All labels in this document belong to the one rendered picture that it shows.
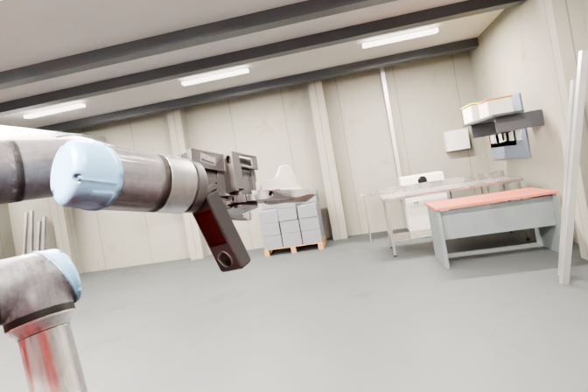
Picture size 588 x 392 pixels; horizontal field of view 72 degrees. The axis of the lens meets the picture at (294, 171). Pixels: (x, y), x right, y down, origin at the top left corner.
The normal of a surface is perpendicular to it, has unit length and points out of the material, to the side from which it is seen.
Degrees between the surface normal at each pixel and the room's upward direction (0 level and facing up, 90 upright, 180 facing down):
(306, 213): 90
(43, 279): 72
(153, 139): 90
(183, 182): 95
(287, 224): 90
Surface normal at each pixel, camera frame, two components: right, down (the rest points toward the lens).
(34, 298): 0.43, -0.38
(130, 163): 0.72, -0.45
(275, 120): -0.15, 0.02
